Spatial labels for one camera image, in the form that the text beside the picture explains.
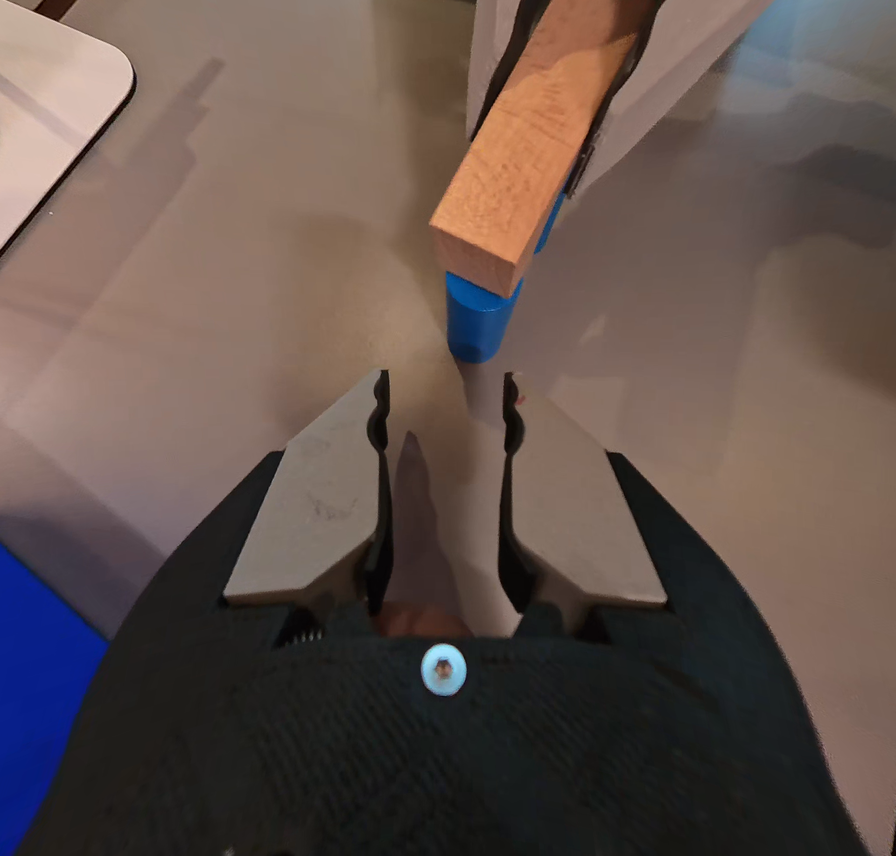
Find blue plastic bin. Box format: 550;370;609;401
0;541;109;856

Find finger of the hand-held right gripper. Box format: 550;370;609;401
567;0;813;199
465;0;568;143

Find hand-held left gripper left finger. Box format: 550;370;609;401
224;370;394;615

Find natural wooden plank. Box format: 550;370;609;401
429;0;659;297

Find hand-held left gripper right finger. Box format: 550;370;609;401
498;372;667;613

